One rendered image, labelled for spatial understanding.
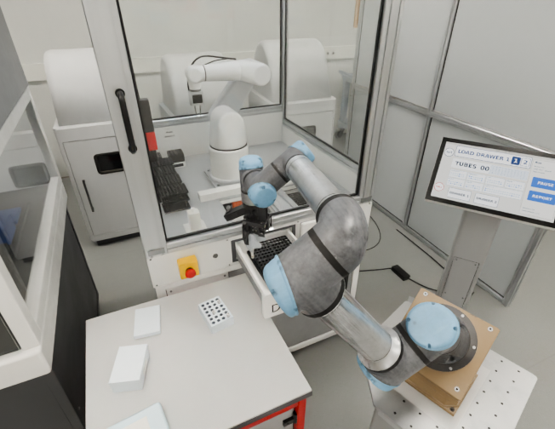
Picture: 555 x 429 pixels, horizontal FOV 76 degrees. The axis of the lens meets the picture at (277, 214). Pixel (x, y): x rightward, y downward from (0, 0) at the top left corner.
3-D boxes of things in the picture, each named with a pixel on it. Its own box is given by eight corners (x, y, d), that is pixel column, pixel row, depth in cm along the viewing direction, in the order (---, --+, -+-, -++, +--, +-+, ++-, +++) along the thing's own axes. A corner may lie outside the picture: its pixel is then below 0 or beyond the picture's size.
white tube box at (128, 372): (142, 390, 106) (139, 380, 103) (112, 393, 105) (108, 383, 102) (150, 353, 117) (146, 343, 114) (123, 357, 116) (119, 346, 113)
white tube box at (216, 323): (234, 323, 127) (233, 317, 125) (212, 334, 124) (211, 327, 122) (219, 302, 136) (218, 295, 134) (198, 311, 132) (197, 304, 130)
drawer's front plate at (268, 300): (335, 294, 132) (338, 271, 126) (264, 319, 122) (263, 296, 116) (333, 291, 133) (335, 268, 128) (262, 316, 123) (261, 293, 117)
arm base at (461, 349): (477, 322, 101) (476, 316, 93) (460, 374, 98) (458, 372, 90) (422, 302, 110) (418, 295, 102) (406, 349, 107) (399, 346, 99)
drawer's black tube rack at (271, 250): (310, 278, 137) (311, 265, 133) (268, 292, 130) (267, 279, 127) (284, 247, 154) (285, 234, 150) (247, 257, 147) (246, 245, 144)
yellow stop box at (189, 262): (200, 276, 137) (197, 261, 134) (181, 281, 135) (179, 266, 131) (197, 268, 141) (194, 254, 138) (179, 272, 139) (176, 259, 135)
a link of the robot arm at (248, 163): (241, 166, 104) (235, 154, 110) (243, 197, 110) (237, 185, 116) (266, 162, 105) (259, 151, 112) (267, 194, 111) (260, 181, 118)
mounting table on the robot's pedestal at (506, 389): (524, 398, 116) (538, 377, 110) (469, 515, 90) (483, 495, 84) (400, 320, 144) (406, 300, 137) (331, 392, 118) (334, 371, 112)
